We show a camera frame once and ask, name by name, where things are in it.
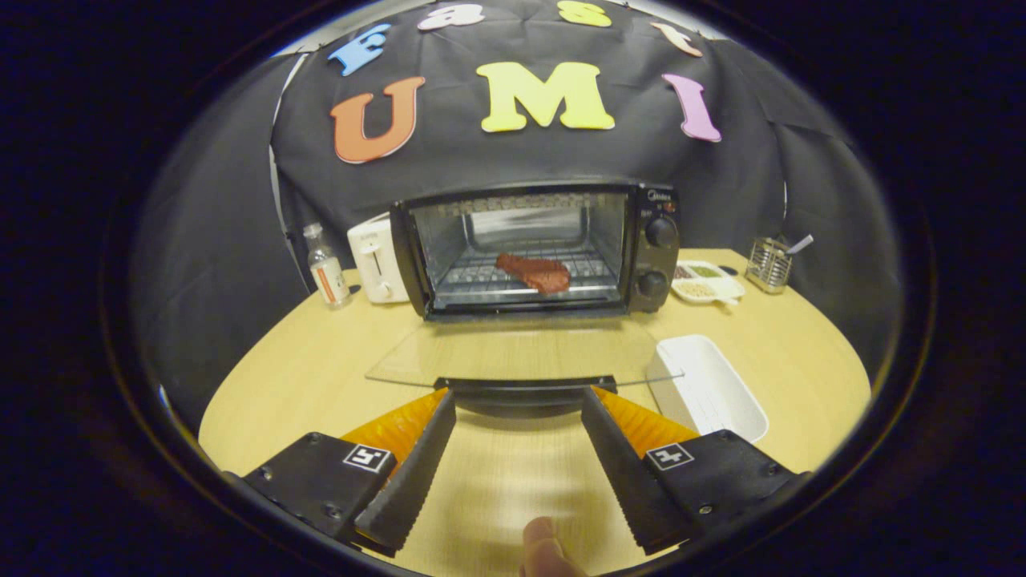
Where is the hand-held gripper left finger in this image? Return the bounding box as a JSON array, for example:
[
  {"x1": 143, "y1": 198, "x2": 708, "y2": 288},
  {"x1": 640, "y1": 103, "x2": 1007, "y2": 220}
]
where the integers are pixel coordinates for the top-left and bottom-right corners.
[{"x1": 224, "y1": 389, "x2": 458, "y2": 558}]

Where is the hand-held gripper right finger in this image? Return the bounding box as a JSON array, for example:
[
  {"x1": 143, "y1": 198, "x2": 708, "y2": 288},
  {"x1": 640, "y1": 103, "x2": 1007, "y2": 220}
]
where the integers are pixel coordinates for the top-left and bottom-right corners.
[{"x1": 581, "y1": 386, "x2": 810, "y2": 556}]

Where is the red meat slice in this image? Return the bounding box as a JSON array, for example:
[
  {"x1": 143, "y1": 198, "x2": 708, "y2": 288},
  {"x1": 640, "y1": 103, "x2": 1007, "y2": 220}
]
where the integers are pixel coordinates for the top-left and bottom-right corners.
[{"x1": 495, "y1": 252, "x2": 572, "y2": 294}]

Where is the black toaster oven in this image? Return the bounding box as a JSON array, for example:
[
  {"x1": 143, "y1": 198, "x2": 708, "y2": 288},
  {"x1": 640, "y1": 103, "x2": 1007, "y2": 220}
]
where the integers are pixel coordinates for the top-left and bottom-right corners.
[{"x1": 365, "y1": 180, "x2": 686, "y2": 418}]

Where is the white bread toaster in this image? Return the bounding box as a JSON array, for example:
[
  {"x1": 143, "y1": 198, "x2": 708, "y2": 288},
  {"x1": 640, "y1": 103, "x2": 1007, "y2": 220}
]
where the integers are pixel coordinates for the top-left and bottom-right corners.
[{"x1": 347, "y1": 212, "x2": 411, "y2": 305}]

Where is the white rectangular tray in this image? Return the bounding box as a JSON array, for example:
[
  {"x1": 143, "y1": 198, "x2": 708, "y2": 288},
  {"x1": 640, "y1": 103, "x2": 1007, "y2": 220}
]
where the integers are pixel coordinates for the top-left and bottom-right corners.
[{"x1": 646, "y1": 334, "x2": 770, "y2": 444}]

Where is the white divided plate with beans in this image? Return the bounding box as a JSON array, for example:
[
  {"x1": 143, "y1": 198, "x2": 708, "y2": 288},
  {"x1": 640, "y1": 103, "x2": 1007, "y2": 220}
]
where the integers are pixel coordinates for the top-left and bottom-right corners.
[{"x1": 672, "y1": 260, "x2": 746, "y2": 305}]

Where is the clear bottle with orange label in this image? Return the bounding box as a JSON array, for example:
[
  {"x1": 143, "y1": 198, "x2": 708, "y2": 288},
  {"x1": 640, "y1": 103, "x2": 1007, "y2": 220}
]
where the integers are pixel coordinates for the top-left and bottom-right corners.
[{"x1": 303, "y1": 223, "x2": 352, "y2": 309}]

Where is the metal wire utensil holder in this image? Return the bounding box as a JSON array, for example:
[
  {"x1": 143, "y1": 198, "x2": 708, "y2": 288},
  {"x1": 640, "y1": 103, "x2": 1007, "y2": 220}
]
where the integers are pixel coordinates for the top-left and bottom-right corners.
[{"x1": 745, "y1": 236, "x2": 794, "y2": 295}]

